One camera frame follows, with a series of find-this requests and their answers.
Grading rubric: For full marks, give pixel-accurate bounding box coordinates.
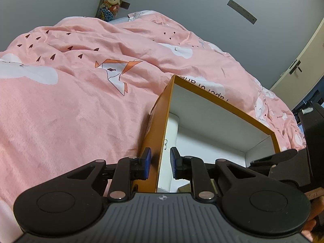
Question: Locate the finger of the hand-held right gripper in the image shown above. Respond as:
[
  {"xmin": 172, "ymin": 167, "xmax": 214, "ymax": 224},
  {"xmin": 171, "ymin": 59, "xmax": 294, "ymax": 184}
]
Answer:
[{"xmin": 250, "ymin": 149, "xmax": 299, "ymax": 169}]

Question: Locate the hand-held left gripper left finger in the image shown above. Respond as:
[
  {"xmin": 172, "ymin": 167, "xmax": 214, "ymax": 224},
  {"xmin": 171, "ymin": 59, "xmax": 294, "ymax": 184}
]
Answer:
[{"xmin": 67, "ymin": 147, "xmax": 152, "ymax": 200}]

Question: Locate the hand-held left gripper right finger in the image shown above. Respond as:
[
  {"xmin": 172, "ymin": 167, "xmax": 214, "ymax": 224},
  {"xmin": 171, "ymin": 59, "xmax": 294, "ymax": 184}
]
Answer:
[{"xmin": 170, "ymin": 147, "xmax": 279, "ymax": 200}]

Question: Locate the orange cardboard box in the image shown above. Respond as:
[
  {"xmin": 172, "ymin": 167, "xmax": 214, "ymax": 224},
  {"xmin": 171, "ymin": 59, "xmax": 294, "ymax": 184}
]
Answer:
[{"xmin": 130, "ymin": 74, "xmax": 282, "ymax": 193}]

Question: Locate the person's right hand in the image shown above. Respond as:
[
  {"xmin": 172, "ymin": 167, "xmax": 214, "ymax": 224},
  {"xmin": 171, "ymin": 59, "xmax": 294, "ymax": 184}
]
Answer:
[{"xmin": 302, "ymin": 186, "xmax": 324, "ymax": 243}]

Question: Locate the white box with glasses print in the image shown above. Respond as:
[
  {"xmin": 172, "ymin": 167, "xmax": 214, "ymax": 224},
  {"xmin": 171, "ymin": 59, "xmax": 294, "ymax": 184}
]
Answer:
[{"xmin": 157, "ymin": 113, "xmax": 181, "ymax": 191}]

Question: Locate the pink printed blanket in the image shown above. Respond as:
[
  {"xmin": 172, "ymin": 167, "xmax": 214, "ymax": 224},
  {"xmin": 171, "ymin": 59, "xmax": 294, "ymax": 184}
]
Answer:
[{"xmin": 0, "ymin": 10, "xmax": 307, "ymax": 236}]

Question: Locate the cream door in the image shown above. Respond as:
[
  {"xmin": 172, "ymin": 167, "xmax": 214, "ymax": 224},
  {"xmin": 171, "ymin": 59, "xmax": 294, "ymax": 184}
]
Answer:
[{"xmin": 269, "ymin": 15, "xmax": 324, "ymax": 110}]

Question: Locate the white printed pillow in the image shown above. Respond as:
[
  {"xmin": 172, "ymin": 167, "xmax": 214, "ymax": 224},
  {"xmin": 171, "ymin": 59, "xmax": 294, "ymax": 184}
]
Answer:
[{"xmin": 127, "ymin": 10, "xmax": 155, "ymax": 22}]

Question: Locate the pile of plush toys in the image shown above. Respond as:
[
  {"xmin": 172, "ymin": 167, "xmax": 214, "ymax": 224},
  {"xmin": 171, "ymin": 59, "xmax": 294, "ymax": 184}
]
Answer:
[{"xmin": 97, "ymin": 0, "xmax": 127, "ymax": 21}]

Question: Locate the black door handle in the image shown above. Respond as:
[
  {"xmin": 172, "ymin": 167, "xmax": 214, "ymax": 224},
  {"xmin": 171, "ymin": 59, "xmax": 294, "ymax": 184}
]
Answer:
[{"xmin": 289, "ymin": 60, "xmax": 303, "ymax": 75}]

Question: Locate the grey wall strip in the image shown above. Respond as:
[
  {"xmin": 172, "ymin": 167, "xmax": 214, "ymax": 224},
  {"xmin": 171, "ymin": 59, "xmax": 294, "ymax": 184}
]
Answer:
[{"xmin": 227, "ymin": 0, "xmax": 257, "ymax": 25}]

